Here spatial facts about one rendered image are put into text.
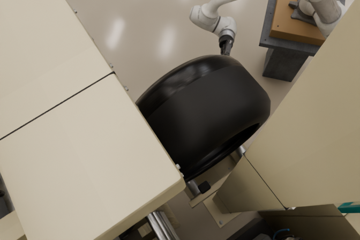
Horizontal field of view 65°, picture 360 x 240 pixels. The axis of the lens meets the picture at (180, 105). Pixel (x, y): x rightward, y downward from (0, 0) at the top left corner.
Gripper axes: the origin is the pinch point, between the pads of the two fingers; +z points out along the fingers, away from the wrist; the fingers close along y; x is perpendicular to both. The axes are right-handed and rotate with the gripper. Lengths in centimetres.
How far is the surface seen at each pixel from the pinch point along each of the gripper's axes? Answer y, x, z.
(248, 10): 37, -34, -147
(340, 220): -14, -41, 70
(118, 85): -44, 38, 79
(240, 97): -28, 4, 50
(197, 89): -25, 18, 51
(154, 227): 15, 12, 81
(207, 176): 34, -13, 43
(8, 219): -26, 46, 101
